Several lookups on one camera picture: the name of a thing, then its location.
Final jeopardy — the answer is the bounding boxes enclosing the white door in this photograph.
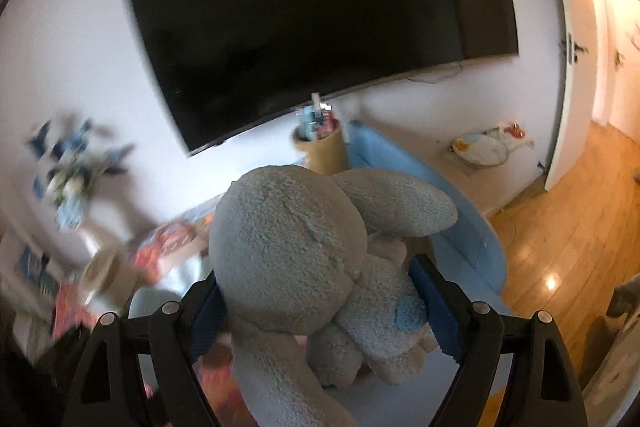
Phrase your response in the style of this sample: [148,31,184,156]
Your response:
[532,0,601,192]

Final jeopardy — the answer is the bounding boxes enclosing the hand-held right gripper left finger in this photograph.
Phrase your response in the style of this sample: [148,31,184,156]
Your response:
[60,279,226,427]

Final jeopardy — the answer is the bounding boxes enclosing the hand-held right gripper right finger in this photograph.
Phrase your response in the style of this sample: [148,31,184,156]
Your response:
[407,253,588,427]

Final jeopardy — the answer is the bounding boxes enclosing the white low shelf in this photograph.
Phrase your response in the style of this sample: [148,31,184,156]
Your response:
[440,127,548,218]

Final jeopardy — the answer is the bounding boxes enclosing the bamboo pen holder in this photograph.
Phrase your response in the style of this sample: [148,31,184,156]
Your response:
[292,119,348,178]

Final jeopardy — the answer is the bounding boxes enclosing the white plate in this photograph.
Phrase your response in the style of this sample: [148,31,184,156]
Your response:
[452,133,511,165]

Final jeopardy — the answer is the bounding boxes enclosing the light blue plush bunny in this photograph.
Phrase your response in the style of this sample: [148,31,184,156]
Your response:
[207,164,460,427]

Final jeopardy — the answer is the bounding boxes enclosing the black wall television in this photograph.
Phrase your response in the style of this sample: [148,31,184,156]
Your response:
[116,0,520,158]

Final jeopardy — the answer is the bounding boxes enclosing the blue cover book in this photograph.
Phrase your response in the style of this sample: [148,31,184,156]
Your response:
[15,244,61,298]

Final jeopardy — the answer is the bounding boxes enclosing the blue round table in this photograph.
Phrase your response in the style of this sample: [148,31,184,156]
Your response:
[345,121,508,303]

